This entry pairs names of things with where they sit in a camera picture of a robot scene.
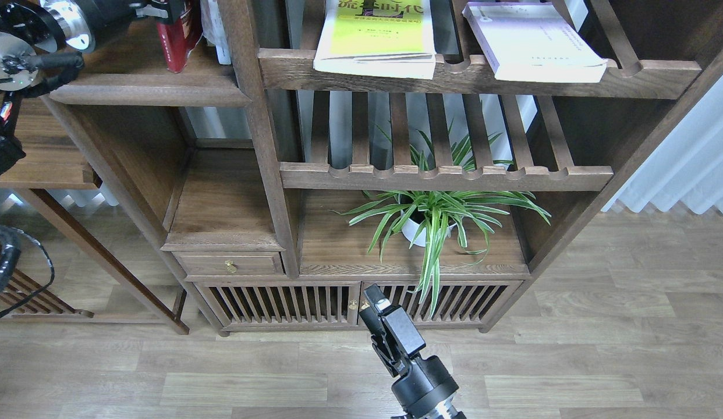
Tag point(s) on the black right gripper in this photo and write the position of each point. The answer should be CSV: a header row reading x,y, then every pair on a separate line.
x,y
425,387

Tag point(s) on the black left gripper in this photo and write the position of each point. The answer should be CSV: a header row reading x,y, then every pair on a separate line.
x,y
112,17

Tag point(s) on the red paperback book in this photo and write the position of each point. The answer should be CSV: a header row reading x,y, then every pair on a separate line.
x,y
179,32

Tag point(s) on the white lavender paperback book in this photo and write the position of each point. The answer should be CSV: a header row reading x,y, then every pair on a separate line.
x,y
532,42

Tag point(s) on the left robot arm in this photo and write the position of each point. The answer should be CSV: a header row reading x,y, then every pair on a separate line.
x,y
42,48

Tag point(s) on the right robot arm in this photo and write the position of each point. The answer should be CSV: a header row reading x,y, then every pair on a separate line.
x,y
424,387

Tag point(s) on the upright books on shelf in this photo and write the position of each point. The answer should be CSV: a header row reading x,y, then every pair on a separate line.
x,y
213,30

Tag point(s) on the spider plant in white pot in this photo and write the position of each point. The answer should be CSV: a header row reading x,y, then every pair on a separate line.
x,y
436,212

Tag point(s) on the brass drawer knob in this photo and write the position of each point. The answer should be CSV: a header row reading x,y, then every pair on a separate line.
x,y
230,267

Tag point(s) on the large dark wooden bookshelf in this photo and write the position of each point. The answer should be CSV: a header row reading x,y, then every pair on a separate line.
x,y
255,162

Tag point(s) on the wooden side table left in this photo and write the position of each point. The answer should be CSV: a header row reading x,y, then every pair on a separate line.
x,y
54,162

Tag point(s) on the yellow-green paperback book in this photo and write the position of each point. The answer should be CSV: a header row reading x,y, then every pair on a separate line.
x,y
377,38

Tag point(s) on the white curtain right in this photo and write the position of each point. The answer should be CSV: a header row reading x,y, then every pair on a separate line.
x,y
686,170

